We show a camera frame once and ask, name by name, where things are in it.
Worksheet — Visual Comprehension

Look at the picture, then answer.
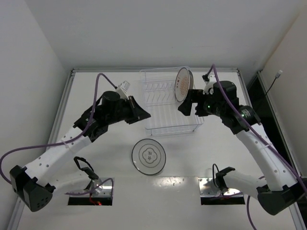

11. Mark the orange sunburst plate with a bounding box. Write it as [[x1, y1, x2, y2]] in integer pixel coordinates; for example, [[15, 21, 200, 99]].
[[175, 67, 194, 102]]

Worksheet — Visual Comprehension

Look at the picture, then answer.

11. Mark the white plate dark rim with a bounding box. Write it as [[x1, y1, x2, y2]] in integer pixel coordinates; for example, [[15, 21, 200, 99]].
[[131, 138, 166, 176]]

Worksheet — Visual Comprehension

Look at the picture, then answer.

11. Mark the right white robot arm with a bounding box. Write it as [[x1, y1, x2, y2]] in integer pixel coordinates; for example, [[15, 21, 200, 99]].
[[178, 80, 305, 216]]

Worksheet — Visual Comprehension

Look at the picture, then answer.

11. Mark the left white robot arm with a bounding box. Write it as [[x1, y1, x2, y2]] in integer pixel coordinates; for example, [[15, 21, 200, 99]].
[[9, 91, 151, 212]]

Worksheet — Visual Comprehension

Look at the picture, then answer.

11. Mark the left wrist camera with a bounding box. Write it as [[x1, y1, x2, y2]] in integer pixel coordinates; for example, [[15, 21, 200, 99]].
[[116, 81, 130, 100]]

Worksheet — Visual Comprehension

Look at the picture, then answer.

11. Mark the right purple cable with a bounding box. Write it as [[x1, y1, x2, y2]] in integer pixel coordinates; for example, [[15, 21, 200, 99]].
[[207, 63, 307, 230]]

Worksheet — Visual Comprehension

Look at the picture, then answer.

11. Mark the purple cable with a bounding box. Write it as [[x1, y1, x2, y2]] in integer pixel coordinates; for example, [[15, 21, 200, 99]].
[[0, 73, 118, 196], [207, 63, 307, 230]]

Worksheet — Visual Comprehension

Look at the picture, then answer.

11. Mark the black wall cable white plug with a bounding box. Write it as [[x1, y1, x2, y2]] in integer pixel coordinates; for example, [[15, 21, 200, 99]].
[[264, 70, 283, 97]]

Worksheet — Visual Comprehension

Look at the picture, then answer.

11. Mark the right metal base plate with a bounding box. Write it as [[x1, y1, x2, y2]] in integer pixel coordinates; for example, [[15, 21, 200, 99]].
[[198, 177, 244, 198]]

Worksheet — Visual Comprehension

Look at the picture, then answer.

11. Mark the metal base plate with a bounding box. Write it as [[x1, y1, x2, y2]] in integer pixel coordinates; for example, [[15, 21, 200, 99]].
[[66, 177, 114, 198], [198, 177, 244, 198]]

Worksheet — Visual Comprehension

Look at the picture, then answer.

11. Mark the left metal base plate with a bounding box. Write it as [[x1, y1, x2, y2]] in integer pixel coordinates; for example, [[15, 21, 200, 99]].
[[66, 177, 114, 198]]

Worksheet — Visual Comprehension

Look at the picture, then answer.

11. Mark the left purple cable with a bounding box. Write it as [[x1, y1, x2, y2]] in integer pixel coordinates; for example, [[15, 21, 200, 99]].
[[0, 73, 118, 196]]

